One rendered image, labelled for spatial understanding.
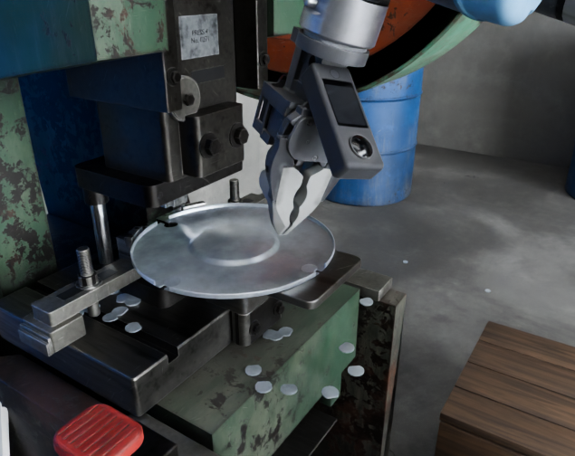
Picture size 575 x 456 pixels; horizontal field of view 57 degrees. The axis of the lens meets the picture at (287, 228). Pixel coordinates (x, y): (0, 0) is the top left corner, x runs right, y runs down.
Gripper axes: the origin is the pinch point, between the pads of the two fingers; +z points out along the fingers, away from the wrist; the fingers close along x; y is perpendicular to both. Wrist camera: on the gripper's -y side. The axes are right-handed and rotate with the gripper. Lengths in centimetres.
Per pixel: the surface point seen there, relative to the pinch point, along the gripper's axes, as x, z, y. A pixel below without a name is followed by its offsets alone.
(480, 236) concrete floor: -184, 73, 98
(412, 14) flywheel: -30.7, -21.5, 27.6
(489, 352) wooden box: -73, 42, 9
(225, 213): -6.3, 14.3, 25.8
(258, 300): -5.4, 18.0, 8.4
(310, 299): -5.1, 9.0, -2.0
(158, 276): 9.0, 14.5, 11.0
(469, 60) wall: -266, 15, 223
